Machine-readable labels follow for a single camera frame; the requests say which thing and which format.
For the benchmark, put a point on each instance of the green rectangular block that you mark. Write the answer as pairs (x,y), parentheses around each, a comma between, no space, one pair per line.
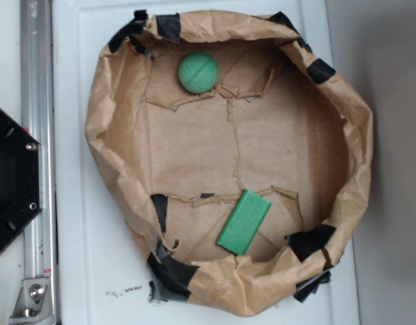
(243,223)

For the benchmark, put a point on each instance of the brown paper bag tray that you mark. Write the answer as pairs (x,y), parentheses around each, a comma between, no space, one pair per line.
(279,122)

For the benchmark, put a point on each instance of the green dimpled ball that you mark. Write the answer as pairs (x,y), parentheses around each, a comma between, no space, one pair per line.
(198,73)

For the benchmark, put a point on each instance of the white plastic tray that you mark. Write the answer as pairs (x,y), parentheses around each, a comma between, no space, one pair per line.
(103,277)

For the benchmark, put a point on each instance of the aluminium extrusion rail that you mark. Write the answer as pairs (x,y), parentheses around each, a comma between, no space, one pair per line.
(40,236)

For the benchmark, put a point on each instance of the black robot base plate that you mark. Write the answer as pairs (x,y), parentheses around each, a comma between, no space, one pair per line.
(20,192)

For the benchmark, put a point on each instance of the metal corner bracket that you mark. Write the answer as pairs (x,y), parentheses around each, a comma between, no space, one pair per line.
(34,303)

